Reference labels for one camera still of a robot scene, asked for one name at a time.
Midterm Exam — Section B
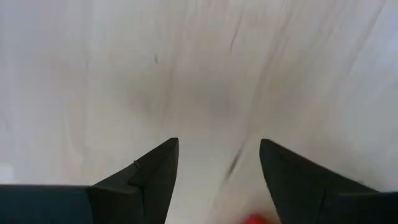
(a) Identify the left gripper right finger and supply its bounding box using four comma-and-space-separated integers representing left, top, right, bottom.
259, 139, 379, 224

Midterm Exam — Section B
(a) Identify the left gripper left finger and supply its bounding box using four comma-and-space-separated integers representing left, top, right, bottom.
88, 138, 180, 224

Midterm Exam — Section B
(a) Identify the red block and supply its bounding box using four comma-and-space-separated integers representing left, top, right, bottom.
242, 213, 274, 224

